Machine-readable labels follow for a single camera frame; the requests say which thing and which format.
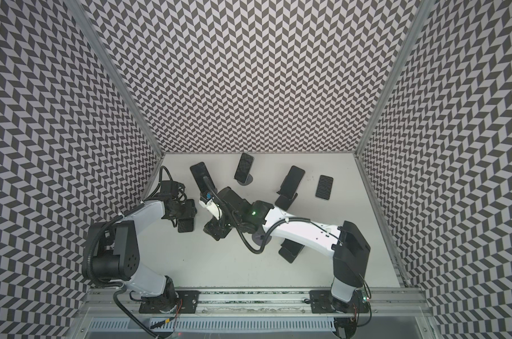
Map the teal-edged phone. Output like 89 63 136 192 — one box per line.
177 218 195 233
234 153 254 181

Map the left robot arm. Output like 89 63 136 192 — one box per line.
82 166 197 338

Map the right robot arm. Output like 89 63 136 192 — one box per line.
196 176 371 313

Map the grey round stand centre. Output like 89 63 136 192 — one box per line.
252 233 272 246

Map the grey round stand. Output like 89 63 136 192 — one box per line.
237 174 253 186
252 233 272 246

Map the purple-edged phone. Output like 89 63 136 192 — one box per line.
189 162 216 194

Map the grey round stand middle back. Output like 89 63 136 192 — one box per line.
237 174 253 186

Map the black flat stand front right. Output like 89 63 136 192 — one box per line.
278 247 301 264

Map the black flat stand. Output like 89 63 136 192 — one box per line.
274 193 298 211
278 247 301 264

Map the black flat stand back right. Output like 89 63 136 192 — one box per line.
274 193 298 211

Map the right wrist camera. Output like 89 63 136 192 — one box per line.
199 191 216 206

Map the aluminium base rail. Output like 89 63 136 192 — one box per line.
84 287 430 319

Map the aluminium corner post left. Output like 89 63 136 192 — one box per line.
64 0 164 156

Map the aluminium corner post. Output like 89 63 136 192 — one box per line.
355 0 435 158
64 0 164 156

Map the aluminium corner post right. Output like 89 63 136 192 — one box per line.
355 0 435 158

